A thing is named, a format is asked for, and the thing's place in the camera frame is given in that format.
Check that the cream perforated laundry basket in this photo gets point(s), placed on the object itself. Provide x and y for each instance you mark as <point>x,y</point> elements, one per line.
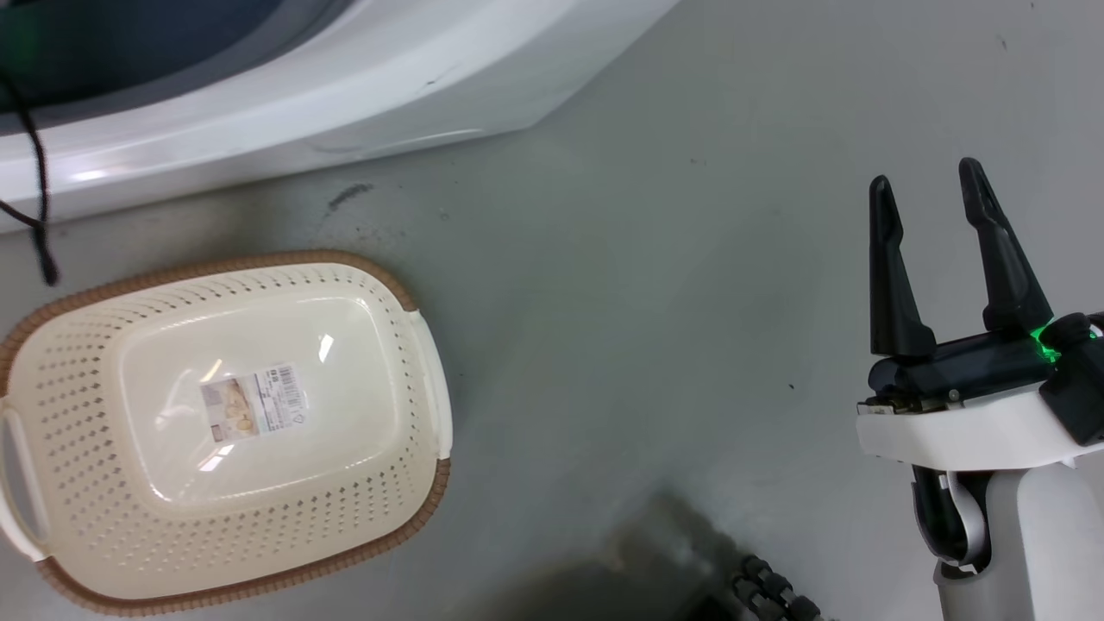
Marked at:
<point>95,405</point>

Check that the white washing machine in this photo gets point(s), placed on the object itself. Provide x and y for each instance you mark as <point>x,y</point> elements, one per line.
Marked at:
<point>362,95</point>

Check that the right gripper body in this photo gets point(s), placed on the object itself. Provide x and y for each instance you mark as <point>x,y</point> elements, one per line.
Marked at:
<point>957,431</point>

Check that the paper product label sticker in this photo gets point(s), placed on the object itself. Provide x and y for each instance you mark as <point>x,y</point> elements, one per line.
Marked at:
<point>254,403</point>

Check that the grey washing machine door seal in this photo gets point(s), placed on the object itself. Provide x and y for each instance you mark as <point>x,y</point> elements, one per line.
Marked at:
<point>216,65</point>

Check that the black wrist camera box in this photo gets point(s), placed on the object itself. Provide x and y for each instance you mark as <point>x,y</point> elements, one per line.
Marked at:
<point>1078,379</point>

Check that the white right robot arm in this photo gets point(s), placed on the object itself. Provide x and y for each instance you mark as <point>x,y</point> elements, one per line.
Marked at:
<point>1035,543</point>

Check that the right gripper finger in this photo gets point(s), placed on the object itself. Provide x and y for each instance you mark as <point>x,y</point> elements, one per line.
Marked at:
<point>890,293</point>
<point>1005,259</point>

